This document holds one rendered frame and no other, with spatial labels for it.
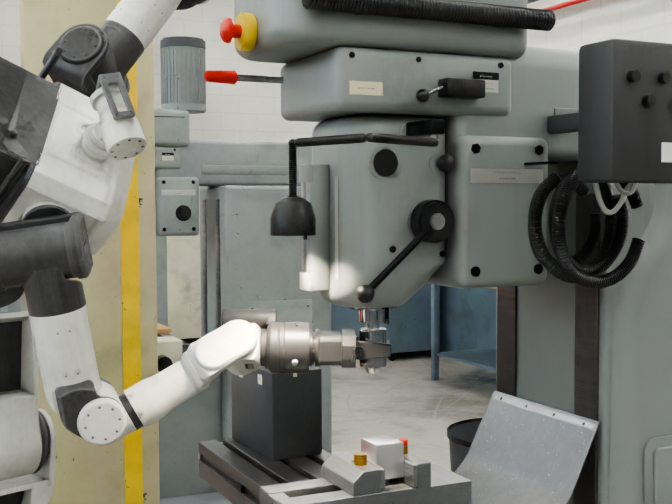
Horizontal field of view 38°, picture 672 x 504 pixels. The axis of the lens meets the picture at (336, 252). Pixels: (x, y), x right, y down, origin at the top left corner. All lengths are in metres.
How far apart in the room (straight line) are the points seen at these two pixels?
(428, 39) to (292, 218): 0.37
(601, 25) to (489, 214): 6.09
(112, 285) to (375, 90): 1.89
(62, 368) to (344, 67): 0.65
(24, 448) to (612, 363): 1.12
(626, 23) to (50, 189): 6.21
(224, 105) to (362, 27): 9.64
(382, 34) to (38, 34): 1.88
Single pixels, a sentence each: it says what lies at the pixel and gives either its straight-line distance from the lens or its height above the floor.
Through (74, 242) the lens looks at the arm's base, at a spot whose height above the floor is 1.43.
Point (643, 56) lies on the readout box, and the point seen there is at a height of 1.70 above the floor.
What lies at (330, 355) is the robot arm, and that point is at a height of 1.23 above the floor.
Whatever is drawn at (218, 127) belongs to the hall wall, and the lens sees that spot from 11.10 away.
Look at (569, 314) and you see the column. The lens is 1.82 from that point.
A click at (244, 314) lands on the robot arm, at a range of 1.69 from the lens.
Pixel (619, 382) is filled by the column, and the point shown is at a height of 1.17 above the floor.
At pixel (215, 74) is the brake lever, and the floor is 1.70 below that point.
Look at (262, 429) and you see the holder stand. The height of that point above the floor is 1.00.
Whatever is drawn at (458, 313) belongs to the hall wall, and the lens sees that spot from 9.16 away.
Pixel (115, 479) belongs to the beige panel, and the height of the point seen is 0.56.
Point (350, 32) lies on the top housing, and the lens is 1.52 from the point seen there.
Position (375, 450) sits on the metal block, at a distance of 1.65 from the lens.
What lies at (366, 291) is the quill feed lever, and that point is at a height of 1.35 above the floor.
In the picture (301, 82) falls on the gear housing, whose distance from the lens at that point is 1.64.
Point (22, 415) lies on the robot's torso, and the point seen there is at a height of 1.08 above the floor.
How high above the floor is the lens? 1.49
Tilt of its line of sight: 3 degrees down
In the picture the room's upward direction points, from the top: straight up
